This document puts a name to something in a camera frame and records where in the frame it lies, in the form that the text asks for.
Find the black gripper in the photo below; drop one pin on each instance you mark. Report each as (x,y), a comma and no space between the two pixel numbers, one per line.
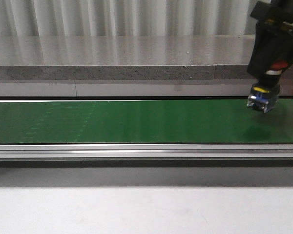
(273,46)

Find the grey speckled stone counter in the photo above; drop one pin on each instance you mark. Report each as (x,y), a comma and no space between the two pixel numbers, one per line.
(170,58)

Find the green conveyor belt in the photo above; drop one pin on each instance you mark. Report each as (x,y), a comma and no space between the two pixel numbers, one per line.
(144,121)

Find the white pleated curtain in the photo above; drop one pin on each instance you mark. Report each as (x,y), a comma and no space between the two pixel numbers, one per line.
(126,17)

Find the white conveyor back rail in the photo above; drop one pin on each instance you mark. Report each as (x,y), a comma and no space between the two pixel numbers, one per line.
(126,88)

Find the aluminium conveyor front rail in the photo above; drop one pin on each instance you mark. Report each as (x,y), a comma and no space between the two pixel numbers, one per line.
(118,151)

